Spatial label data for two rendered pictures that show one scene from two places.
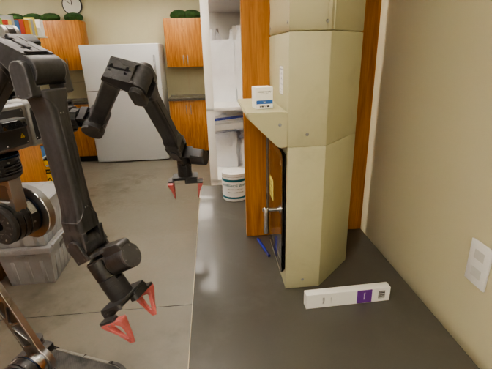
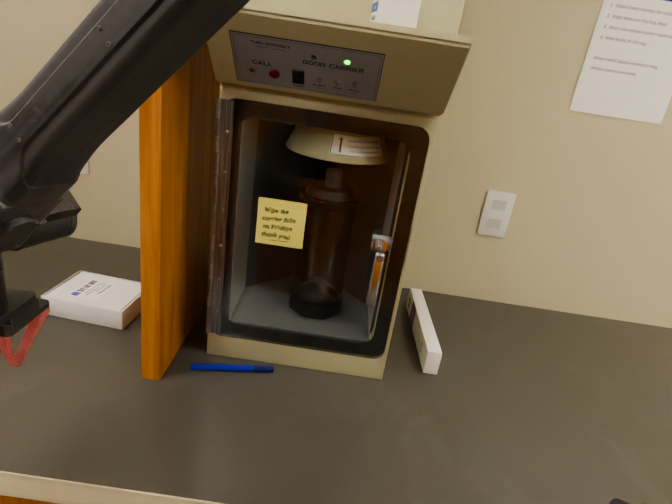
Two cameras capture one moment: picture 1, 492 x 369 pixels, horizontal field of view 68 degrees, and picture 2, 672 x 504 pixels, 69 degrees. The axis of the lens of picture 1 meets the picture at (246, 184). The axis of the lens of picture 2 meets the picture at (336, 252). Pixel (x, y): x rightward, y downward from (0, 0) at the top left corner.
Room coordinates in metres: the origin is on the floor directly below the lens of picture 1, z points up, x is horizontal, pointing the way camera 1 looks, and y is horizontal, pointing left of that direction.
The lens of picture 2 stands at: (1.05, 0.62, 1.48)
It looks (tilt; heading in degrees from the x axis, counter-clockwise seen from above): 22 degrees down; 274
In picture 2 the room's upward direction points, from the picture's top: 9 degrees clockwise
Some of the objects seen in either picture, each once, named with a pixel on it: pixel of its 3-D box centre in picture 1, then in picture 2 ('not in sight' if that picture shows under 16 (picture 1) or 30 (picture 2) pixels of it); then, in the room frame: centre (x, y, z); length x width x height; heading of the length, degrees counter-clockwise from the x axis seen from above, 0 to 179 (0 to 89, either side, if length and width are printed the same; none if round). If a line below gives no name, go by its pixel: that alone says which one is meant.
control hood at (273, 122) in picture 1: (259, 120); (332, 61); (1.14, -0.05, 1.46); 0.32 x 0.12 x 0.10; 5
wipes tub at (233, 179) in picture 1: (234, 184); not in sight; (1.78, 0.06, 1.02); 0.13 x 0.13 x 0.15
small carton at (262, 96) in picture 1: (262, 97); (396, 0); (1.07, -0.05, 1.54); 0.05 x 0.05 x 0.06; 12
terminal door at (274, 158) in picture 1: (274, 198); (310, 240); (1.14, -0.10, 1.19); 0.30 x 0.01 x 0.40; 5
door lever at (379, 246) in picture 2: (271, 219); (375, 272); (1.04, -0.08, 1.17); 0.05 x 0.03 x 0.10; 95
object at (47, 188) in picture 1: (34, 212); not in sight; (2.66, 1.70, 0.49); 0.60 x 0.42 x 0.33; 5
